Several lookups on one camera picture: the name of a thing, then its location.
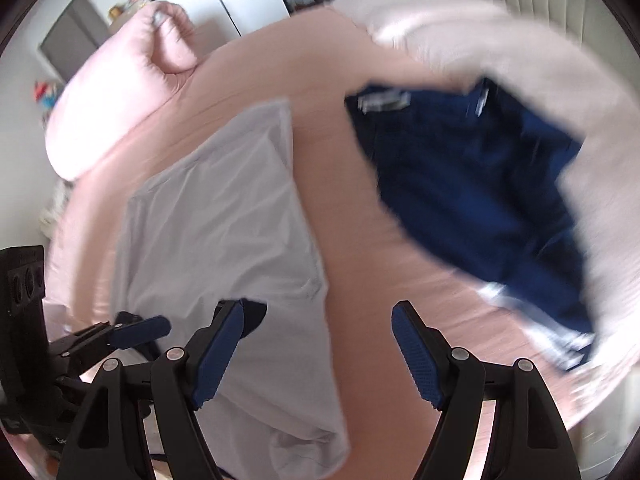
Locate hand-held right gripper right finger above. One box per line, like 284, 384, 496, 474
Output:
391, 300, 583, 480

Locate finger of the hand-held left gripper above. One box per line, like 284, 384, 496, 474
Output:
49, 311, 172, 377

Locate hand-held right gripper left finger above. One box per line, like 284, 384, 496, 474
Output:
57, 299, 246, 480

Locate white shirt with navy trim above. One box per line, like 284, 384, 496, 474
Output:
117, 99, 351, 480

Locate navy blue shorts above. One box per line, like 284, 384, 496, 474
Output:
345, 77, 598, 373

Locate pink round bed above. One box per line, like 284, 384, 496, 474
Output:
47, 7, 621, 480

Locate white fluffy toy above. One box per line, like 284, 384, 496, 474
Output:
39, 180, 68, 238

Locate pink rolled duvet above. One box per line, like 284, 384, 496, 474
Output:
45, 2, 201, 181

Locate red and blue toy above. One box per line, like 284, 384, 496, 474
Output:
32, 80, 61, 111

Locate grey door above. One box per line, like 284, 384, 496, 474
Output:
39, 0, 108, 83

